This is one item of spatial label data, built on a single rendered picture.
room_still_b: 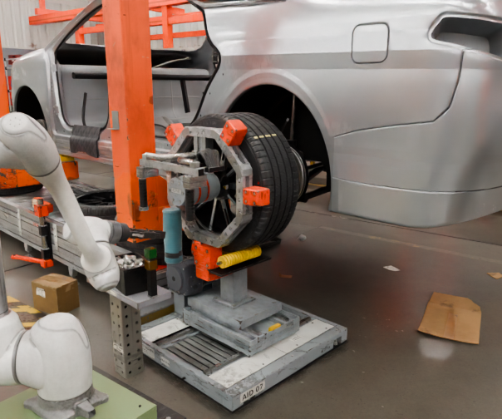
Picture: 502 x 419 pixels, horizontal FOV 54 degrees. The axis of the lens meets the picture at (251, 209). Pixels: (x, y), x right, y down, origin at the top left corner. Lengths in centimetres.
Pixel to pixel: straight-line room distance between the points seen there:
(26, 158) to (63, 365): 58
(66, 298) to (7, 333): 158
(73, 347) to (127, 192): 121
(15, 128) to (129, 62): 122
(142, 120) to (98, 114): 216
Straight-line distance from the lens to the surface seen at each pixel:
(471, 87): 200
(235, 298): 254
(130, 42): 251
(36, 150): 139
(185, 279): 260
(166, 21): 1153
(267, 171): 212
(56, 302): 312
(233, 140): 211
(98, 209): 350
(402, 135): 206
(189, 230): 242
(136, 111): 251
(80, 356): 154
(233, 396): 214
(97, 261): 173
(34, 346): 154
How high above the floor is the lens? 130
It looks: 14 degrees down
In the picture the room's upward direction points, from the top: straight up
